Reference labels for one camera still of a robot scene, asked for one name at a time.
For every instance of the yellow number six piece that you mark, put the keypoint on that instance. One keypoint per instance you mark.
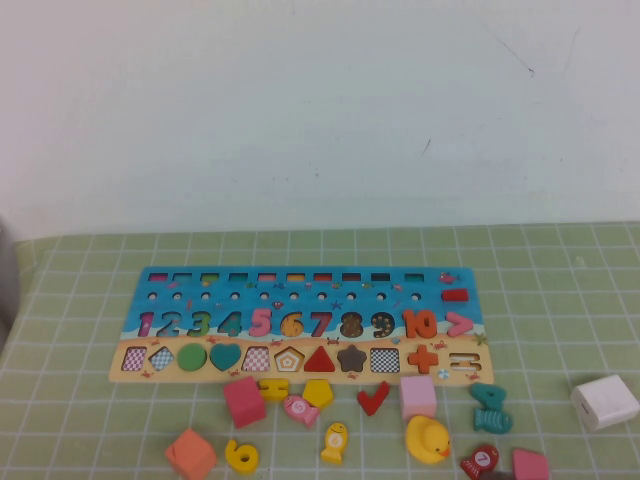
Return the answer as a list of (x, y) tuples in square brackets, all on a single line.
[(231, 450)]

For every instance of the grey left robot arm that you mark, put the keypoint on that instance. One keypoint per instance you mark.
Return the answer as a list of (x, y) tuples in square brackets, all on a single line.
[(6, 280)]

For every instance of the colourful wooden puzzle board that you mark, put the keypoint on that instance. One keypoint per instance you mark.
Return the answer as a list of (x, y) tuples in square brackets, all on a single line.
[(310, 306)]

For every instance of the pink number five piece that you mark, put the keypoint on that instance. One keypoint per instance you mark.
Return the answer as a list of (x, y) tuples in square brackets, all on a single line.
[(258, 316)]

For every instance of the brown star piece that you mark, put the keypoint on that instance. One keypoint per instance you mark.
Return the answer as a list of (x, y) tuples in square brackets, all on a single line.
[(352, 359)]

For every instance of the orange number ten piece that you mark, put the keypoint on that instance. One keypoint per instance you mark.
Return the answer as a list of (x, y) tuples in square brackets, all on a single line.
[(410, 325)]

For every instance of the red triangle piece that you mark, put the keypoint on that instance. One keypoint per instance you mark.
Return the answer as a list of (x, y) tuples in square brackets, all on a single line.
[(320, 364)]

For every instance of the red rectangle piece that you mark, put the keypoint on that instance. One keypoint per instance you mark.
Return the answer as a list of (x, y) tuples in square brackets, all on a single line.
[(455, 295)]

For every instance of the teal heart piece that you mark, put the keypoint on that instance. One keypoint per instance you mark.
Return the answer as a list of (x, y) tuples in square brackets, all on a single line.
[(225, 356)]

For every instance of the yellow pentagon piece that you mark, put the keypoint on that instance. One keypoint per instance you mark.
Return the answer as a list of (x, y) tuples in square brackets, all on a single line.
[(317, 392)]

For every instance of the yellow equals sign piece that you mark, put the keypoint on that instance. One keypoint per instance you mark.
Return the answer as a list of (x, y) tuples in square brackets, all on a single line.
[(274, 390)]

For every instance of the orange plus sign piece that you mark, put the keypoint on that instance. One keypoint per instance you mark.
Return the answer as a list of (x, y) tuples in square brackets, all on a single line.
[(423, 359)]

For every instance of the pink greater-than sign piece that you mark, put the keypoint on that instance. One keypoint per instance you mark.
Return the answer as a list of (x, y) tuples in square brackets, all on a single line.
[(466, 325)]

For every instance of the red check mark piece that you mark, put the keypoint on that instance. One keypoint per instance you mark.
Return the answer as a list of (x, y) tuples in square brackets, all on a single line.
[(370, 402)]

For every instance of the green circle piece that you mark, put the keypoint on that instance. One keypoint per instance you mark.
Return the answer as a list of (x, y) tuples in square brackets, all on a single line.
[(192, 358)]

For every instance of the teal number four piece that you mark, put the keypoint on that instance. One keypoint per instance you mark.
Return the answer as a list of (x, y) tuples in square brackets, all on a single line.
[(492, 395)]

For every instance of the pink wooden fish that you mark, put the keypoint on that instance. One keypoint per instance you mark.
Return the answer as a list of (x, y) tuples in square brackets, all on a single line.
[(300, 408)]

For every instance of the rose red square block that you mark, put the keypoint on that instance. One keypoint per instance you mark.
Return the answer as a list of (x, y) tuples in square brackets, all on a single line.
[(244, 402)]

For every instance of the light pink square block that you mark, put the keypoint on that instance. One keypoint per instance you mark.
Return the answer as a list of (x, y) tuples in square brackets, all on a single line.
[(417, 395)]

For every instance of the yellow wooden fish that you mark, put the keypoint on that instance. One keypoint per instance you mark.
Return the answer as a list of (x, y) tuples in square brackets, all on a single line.
[(334, 442)]

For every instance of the yellow rubber duck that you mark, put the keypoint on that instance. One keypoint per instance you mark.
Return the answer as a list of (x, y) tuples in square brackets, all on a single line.
[(425, 440)]

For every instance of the green checkered tablecloth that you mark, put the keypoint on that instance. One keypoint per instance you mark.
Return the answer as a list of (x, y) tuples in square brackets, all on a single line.
[(550, 300)]

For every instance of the orange wooden block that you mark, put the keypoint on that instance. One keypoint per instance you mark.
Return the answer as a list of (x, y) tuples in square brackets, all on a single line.
[(192, 457)]

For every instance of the red wooden fish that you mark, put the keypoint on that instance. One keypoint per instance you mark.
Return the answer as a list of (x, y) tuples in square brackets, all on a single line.
[(480, 459)]

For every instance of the pink rhombus block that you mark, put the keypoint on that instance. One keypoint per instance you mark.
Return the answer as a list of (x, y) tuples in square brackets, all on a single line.
[(530, 465)]

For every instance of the white plastic box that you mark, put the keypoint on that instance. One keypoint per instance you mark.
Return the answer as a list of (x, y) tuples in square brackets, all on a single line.
[(607, 402)]

